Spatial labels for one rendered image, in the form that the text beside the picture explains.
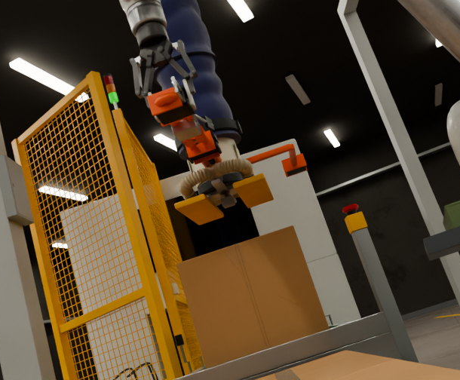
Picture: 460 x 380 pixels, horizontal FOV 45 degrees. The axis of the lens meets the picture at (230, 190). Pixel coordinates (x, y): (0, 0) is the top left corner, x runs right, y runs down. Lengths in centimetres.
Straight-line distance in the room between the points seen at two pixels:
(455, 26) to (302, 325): 95
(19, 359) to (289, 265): 131
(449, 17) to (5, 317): 206
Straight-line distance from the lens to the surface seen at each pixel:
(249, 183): 169
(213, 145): 160
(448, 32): 151
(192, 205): 173
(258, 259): 179
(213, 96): 189
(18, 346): 261
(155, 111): 129
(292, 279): 178
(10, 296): 263
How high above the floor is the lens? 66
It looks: 15 degrees up
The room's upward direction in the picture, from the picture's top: 18 degrees counter-clockwise
